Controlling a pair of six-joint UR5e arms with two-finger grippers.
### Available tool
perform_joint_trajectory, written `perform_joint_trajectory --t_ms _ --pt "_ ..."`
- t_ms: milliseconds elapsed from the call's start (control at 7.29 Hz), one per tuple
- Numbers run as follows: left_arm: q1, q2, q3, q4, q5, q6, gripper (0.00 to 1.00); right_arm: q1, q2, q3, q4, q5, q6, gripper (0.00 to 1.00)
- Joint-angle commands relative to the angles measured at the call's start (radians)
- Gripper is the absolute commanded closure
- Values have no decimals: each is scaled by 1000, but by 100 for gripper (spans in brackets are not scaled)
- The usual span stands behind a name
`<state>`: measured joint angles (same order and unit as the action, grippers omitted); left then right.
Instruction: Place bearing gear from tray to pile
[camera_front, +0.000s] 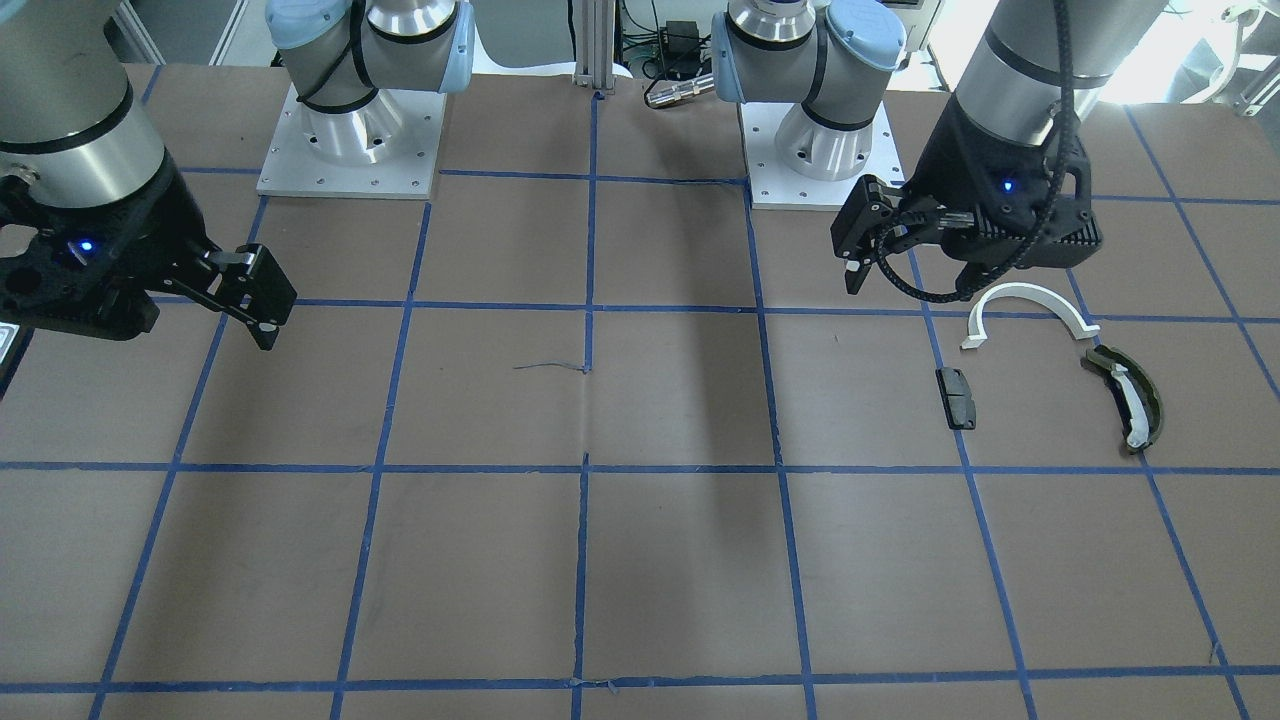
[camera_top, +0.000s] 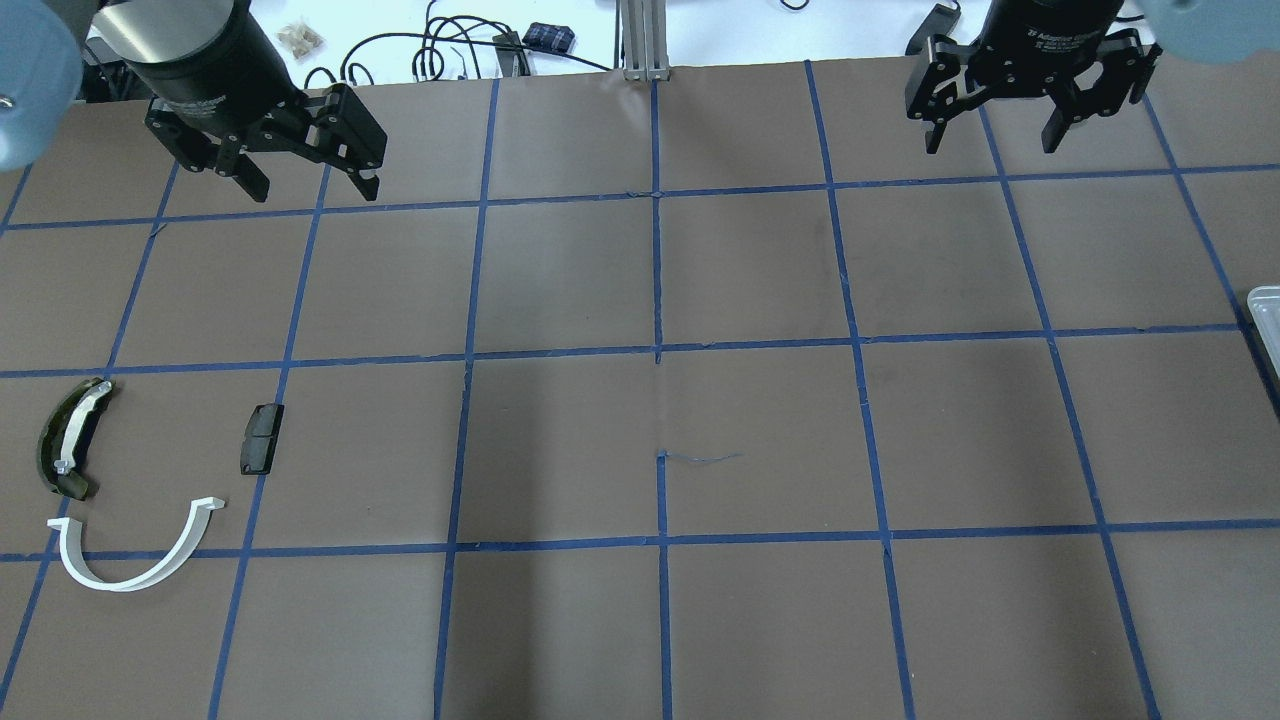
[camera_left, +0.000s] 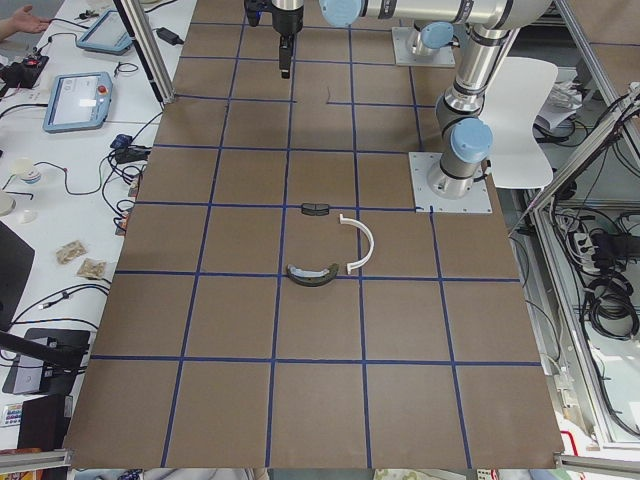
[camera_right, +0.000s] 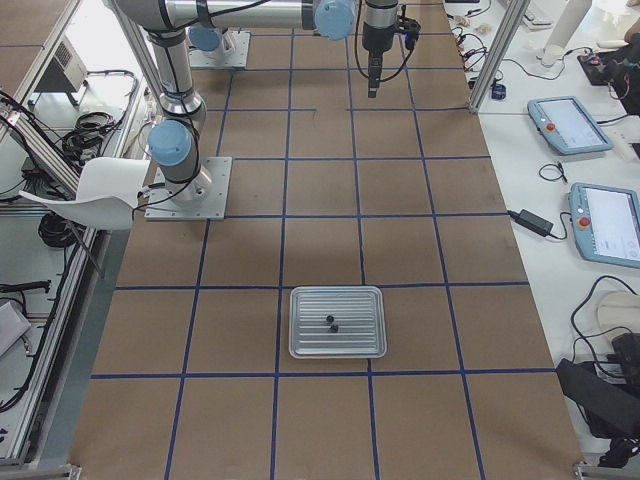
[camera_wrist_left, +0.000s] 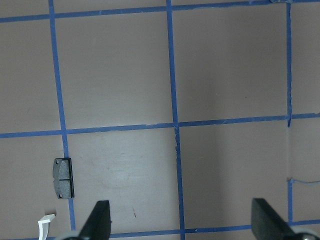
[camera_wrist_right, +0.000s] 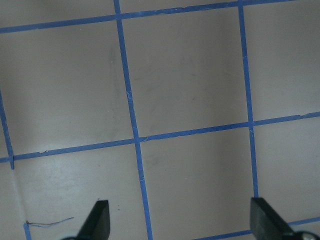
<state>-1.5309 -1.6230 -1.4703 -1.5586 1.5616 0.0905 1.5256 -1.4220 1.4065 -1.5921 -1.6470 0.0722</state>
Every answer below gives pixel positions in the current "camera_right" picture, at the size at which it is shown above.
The blue teach pendant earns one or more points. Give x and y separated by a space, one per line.
605 222
567 126

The black bag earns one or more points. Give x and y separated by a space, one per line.
609 402

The aluminium frame post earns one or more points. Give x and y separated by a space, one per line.
505 33

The black power adapter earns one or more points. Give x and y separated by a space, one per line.
531 222

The white plastic chair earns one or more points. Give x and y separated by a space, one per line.
105 198

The grey control box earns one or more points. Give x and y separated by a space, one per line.
65 73

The ribbed silver metal tray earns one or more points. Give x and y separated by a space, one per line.
357 310

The white lamp stand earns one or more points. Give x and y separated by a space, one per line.
568 22

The white paper cup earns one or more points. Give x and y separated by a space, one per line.
550 55

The lower blue teach pendant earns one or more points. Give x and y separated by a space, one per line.
605 222

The upper blue teach pendant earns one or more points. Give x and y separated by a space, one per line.
567 126

